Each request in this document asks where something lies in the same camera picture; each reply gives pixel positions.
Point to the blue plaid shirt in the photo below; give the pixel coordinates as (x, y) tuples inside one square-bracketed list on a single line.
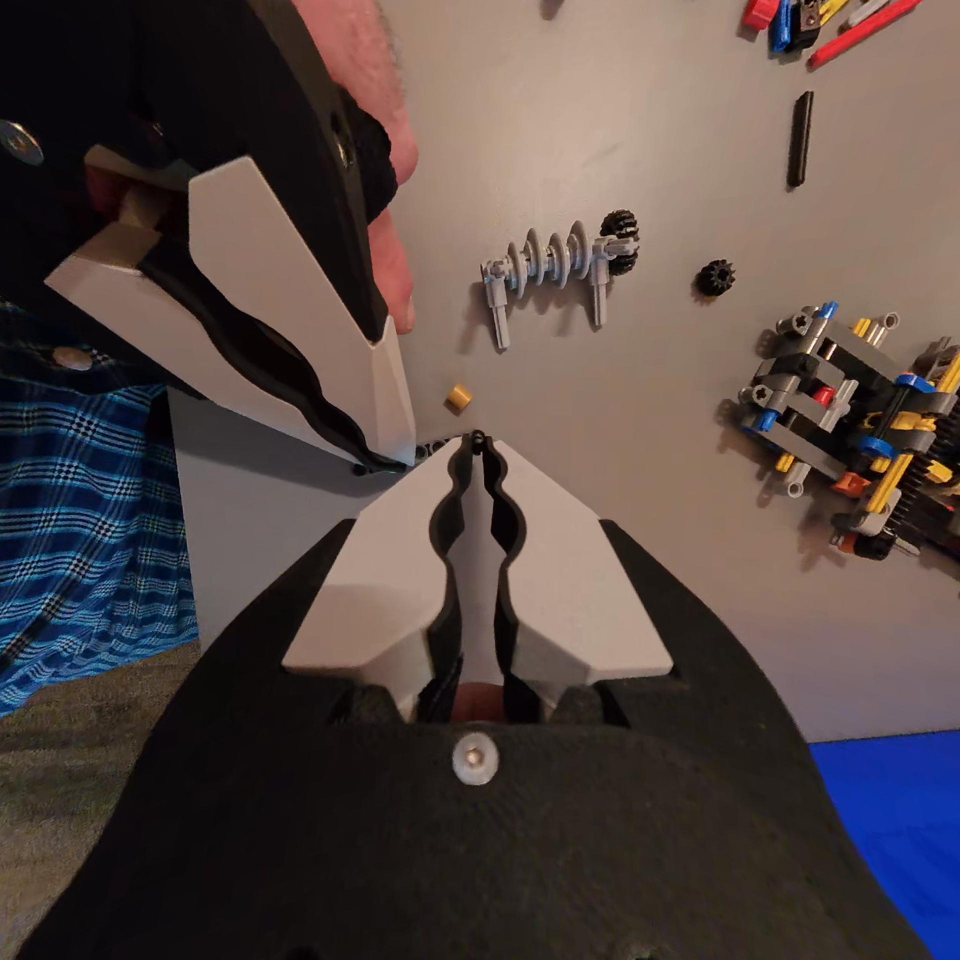
[(90, 525)]

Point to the grey worm gear lego assembly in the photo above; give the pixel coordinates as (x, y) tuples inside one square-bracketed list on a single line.
[(547, 259)]

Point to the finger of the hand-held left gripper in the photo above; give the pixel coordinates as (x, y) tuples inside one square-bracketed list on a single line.
[(150, 315), (262, 247)]

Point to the tan lego bush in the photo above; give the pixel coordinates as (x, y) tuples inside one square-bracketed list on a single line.
[(459, 397)]

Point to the small black lego gear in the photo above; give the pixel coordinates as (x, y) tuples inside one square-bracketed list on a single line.
[(714, 277)]

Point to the black lego axle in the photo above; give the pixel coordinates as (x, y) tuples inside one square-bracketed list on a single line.
[(801, 139)]

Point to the multicoloured lego gearbox assembly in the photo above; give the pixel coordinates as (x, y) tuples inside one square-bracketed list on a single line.
[(825, 390)]

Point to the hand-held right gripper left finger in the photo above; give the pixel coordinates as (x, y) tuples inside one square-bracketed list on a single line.
[(375, 585)]

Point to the blue object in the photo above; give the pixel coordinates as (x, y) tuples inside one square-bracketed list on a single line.
[(900, 825)]

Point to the person's left hand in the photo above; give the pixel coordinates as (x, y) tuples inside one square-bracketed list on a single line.
[(367, 52)]

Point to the black lego pin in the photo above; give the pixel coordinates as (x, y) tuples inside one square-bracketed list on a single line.
[(477, 439)]

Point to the long grey lego beam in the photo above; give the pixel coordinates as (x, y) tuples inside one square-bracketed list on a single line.
[(431, 450)]

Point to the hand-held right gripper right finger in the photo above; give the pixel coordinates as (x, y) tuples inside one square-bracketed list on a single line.
[(577, 592)]

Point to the pile of lego pieces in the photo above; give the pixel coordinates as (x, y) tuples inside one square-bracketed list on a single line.
[(784, 30)]

